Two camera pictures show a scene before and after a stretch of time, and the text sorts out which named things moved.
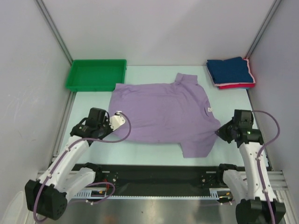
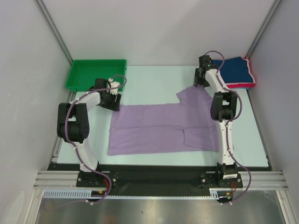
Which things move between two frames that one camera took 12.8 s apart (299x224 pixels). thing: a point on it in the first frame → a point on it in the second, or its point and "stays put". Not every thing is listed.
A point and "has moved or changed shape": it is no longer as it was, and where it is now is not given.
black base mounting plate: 143,177 stays put
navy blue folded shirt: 234,70 stays put
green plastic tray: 96,75 stays put
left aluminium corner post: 54,30 stays put
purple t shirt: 177,111 has moved or changed shape
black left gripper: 106,121 → 114,106
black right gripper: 221,131 → 197,81
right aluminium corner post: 262,29 stays put
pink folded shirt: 249,68 stays put
